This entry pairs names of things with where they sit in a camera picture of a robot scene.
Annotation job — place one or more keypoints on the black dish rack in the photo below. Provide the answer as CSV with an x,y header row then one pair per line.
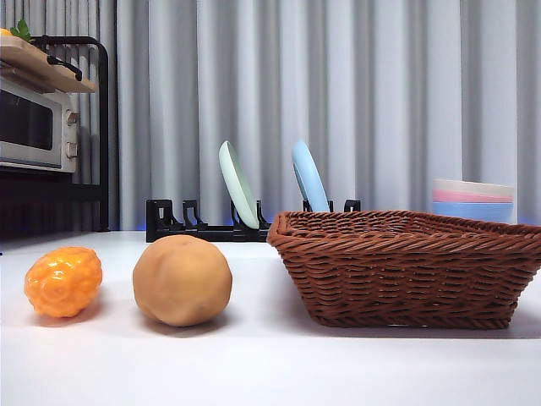
x,y
203,232

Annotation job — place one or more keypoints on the black metal shelf frame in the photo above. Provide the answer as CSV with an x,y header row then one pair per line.
x,y
103,127

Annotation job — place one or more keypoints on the orange plastic corn cob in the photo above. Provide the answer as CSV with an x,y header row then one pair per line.
x,y
63,283

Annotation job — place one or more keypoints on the pale green plate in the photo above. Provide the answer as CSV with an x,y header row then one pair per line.
x,y
238,186

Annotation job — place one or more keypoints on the grey pleated curtain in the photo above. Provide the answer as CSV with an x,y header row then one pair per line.
x,y
380,84

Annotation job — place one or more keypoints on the pink bowl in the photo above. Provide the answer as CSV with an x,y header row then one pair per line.
x,y
473,197

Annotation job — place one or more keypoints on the brown wicker basket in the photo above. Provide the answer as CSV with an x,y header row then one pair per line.
x,y
397,275

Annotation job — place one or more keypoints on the green leaves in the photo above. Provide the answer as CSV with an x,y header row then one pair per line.
x,y
22,30

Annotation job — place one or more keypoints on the tan potato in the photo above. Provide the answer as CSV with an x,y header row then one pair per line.
x,y
181,281

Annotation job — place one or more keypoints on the orange fruit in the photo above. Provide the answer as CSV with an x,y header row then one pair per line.
x,y
4,32

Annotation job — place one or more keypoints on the pale blue plate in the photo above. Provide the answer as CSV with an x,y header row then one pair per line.
x,y
310,177

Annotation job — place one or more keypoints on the blue bowl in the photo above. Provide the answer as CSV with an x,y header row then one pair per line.
x,y
473,210

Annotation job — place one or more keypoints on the beige bowl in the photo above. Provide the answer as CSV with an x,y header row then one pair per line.
x,y
473,185

